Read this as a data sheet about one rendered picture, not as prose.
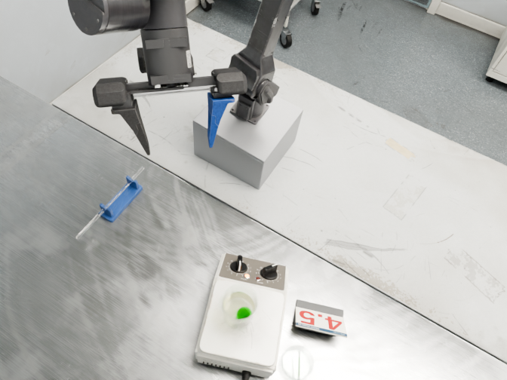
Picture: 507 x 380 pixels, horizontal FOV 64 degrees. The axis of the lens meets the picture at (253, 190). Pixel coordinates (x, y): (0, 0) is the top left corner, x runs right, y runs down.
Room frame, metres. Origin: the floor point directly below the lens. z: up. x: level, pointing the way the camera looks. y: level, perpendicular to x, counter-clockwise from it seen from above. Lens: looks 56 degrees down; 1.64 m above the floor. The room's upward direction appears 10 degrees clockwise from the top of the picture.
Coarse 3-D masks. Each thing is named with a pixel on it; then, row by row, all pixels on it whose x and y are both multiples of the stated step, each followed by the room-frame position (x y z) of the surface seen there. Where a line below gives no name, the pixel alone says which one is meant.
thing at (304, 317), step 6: (300, 312) 0.24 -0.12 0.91; (306, 312) 0.25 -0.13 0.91; (312, 312) 0.25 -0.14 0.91; (300, 318) 0.23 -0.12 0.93; (306, 318) 0.23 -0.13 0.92; (312, 318) 0.23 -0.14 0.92; (318, 318) 0.24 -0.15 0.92; (324, 318) 0.24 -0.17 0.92; (330, 318) 0.24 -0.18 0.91; (336, 318) 0.24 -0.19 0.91; (312, 324) 0.22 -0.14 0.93; (318, 324) 0.22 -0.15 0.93; (324, 324) 0.22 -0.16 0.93; (330, 324) 0.23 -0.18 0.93; (336, 324) 0.23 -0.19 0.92; (342, 324) 0.23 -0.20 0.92; (336, 330) 0.21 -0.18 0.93; (342, 330) 0.22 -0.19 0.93
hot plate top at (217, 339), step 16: (224, 288) 0.24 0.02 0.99; (256, 288) 0.25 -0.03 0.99; (272, 304) 0.22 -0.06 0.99; (208, 320) 0.18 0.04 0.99; (256, 320) 0.19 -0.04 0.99; (272, 320) 0.20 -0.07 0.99; (208, 336) 0.16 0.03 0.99; (224, 336) 0.16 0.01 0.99; (240, 336) 0.16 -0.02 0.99; (256, 336) 0.17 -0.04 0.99; (272, 336) 0.17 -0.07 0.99; (208, 352) 0.13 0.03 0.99; (224, 352) 0.14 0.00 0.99; (240, 352) 0.14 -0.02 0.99; (256, 352) 0.14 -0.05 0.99; (272, 352) 0.15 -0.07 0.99
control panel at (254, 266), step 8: (232, 256) 0.32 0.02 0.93; (224, 264) 0.30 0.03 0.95; (248, 264) 0.31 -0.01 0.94; (256, 264) 0.31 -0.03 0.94; (264, 264) 0.32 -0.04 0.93; (224, 272) 0.28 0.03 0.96; (232, 272) 0.28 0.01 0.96; (248, 272) 0.29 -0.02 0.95; (256, 272) 0.29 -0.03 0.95; (280, 272) 0.30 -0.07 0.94; (240, 280) 0.26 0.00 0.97; (248, 280) 0.27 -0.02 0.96; (256, 280) 0.27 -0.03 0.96; (264, 280) 0.27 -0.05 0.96; (272, 280) 0.28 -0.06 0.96; (280, 280) 0.28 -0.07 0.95; (272, 288) 0.26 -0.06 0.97; (280, 288) 0.26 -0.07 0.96
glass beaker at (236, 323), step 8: (232, 288) 0.22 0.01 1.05; (240, 288) 0.22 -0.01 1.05; (248, 288) 0.22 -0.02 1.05; (224, 296) 0.20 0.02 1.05; (256, 296) 0.21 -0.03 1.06; (256, 304) 0.20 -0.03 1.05; (224, 312) 0.18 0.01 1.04; (224, 320) 0.18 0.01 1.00; (232, 320) 0.17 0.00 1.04; (240, 320) 0.17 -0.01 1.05; (248, 320) 0.18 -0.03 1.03; (232, 328) 0.17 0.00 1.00; (240, 328) 0.17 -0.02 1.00
